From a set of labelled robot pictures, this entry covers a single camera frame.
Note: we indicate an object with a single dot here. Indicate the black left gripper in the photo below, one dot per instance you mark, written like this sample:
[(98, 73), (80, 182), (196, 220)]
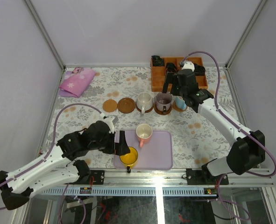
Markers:
[(116, 143)]

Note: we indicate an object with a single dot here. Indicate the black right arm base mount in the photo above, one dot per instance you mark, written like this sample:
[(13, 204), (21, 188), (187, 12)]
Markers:
[(203, 177)]

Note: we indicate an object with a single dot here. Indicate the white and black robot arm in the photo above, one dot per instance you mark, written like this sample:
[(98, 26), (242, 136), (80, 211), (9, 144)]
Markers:
[(246, 146), (62, 164)]

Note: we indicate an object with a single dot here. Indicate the orange wooden compartment tray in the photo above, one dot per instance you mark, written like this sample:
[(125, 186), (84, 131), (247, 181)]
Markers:
[(158, 73)]

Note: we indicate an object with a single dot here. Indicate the aluminium front frame rail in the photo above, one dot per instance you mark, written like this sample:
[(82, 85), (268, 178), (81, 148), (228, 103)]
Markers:
[(142, 178)]

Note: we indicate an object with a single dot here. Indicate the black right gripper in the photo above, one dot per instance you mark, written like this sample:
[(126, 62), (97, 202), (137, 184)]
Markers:
[(170, 78)]

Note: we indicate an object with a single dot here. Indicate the light bamboo coaster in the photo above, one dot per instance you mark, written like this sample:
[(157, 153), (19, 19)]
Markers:
[(110, 105), (175, 107)]

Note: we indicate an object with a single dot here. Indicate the light blue ceramic mug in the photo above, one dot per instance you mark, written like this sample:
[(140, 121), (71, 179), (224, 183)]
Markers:
[(180, 102)]

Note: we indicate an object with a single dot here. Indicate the pink ceramic mug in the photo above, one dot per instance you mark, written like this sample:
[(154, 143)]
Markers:
[(144, 133)]

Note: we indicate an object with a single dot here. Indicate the white floral tablecloth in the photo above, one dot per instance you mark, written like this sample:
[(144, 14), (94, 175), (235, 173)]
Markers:
[(195, 140)]

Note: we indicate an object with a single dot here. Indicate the blue slotted cable duct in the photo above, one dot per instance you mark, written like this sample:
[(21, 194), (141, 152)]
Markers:
[(127, 191)]

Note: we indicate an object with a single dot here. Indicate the lavender plastic serving tray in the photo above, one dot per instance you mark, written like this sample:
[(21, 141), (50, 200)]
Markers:
[(155, 155)]

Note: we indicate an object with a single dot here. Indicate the dark floral rolled cloth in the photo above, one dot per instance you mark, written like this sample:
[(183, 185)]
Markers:
[(199, 70), (171, 68), (157, 61)]

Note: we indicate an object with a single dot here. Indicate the dark wooden grooved coaster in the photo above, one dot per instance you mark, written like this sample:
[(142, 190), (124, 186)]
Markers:
[(126, 105), (162, 112), (147, 111)]

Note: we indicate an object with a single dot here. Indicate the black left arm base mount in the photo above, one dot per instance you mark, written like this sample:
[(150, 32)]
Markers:
[(91, 176)]

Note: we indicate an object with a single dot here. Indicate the grey purple ceramic mug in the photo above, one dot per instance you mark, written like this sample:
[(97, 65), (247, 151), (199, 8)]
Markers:
[(163, 101)]

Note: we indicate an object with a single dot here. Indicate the white ceramic mug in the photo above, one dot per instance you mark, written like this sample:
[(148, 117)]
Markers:
[(144, 101)]

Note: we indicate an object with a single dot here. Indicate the pink folded cloth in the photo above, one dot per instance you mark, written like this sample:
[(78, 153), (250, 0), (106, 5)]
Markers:
[(77, 82)]

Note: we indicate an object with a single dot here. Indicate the yellow ceramic mug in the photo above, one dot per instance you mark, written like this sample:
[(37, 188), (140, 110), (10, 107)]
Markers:
[(129, 160)]

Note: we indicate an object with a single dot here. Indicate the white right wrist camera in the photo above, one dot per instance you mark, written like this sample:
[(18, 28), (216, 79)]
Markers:
[(187, 65)]

